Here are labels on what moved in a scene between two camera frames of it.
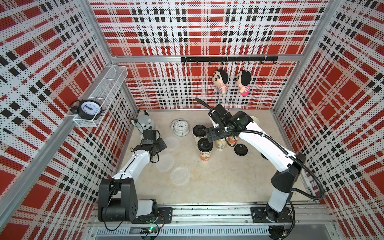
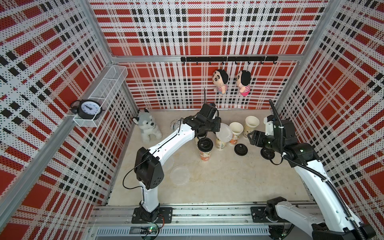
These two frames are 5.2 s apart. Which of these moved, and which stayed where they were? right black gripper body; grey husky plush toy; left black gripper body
Moved: right black gripper body; left black gripper body
Stayed: grey husky plush toy
